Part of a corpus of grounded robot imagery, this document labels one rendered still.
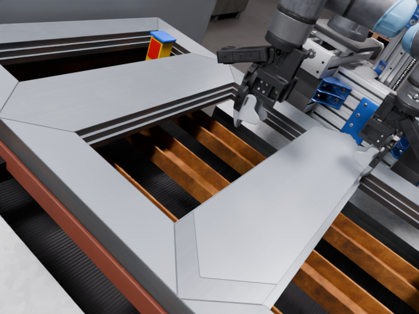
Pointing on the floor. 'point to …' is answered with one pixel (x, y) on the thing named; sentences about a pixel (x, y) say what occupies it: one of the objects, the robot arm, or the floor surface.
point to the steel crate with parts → (227, 7)
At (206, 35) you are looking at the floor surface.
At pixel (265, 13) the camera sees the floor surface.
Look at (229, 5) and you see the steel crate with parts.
